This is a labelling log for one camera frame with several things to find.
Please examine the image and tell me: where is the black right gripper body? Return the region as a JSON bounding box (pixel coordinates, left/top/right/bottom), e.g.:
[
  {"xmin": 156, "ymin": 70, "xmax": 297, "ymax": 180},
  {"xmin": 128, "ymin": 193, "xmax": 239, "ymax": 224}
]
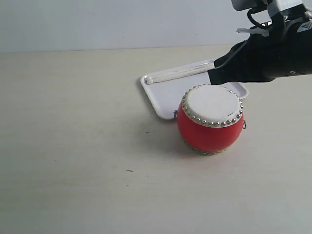
[{"xmin": 243, "ymin": 20, "xmax": 312, "ymax": 83}]

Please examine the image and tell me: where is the red small drum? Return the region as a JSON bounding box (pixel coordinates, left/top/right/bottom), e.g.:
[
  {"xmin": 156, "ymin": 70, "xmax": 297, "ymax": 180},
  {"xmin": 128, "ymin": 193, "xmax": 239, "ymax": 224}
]
[{"xmin": 176, "ymin": 84, "xmax": 246, "ymax": 154}]

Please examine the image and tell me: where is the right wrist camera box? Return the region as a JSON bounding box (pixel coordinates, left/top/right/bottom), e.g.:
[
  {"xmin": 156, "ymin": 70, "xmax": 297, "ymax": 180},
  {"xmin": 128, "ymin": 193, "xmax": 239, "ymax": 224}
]
[{"xmin": 231, "ymin": 0, "xmax": 307, "ymax": 17}]

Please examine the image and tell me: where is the white plastic tray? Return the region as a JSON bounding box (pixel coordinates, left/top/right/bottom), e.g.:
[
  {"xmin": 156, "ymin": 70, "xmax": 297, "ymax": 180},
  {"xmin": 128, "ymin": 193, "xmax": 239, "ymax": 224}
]
[{"xmin": 140, "ymin": 60, "xmax": 249, "ymax": 119}]

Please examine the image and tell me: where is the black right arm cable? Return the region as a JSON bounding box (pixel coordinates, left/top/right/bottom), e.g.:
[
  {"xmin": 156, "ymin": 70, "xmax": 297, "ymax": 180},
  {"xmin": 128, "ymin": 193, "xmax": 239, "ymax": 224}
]
[{"xmin": 247, "ymin": 7, "xmax": 273, "ymax": 28}]

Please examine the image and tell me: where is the white drumstick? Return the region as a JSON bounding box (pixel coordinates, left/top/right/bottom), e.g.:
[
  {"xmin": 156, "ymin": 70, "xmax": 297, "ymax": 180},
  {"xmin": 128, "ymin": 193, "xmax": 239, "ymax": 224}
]
[
  {"xmin": 146, "ymin": 65, "xmax": 215, "ymax": 84},
  {"xmin": 145, "ymin": 62, "xmax": 215, "ymax": 82}
]

